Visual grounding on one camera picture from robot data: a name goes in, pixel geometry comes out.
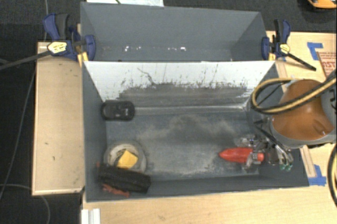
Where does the pale wood board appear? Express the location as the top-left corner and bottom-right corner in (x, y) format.
(31, 41), (86, 196)

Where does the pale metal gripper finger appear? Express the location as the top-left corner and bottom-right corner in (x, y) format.
(242, 152), (261, 171)
(236, 135), (260, 149)

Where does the black folded cloth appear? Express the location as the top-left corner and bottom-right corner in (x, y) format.
(97, 164), (152, 194)

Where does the yellow sponge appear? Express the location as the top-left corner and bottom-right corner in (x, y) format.
(115, 149), (139, 169)

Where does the grey metal bin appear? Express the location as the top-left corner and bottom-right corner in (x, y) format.
(79, 1), (310, 203)

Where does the clear round container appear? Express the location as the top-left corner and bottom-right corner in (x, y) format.
(103, 139), (147, 174)

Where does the black computer mouse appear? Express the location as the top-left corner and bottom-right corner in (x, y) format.
(100, 99), (136, 121)

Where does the red toy pepper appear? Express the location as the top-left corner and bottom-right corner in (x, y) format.
(218, 147), (265, 166)

